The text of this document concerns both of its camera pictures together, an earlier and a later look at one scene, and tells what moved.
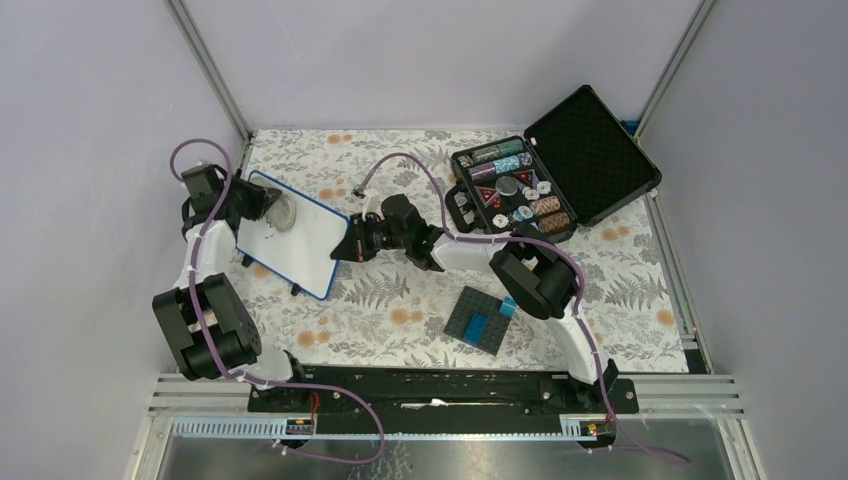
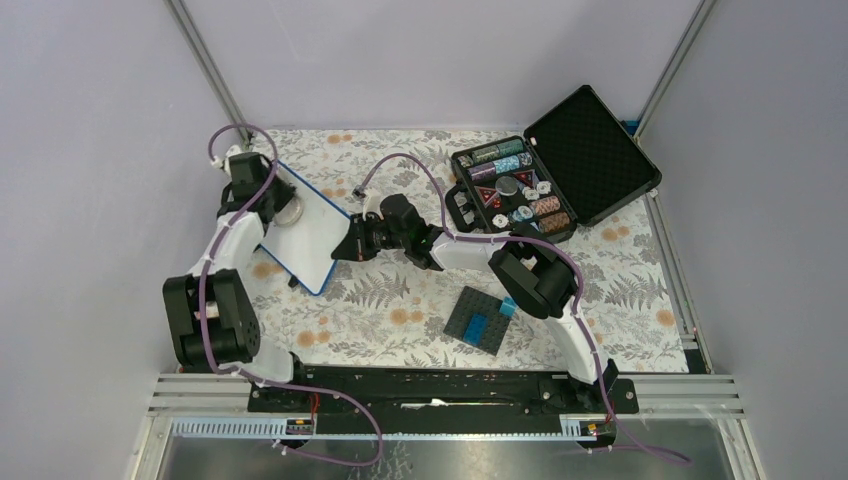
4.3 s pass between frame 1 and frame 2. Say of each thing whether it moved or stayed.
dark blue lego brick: stayed
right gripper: stayed
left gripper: moved
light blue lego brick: stayed
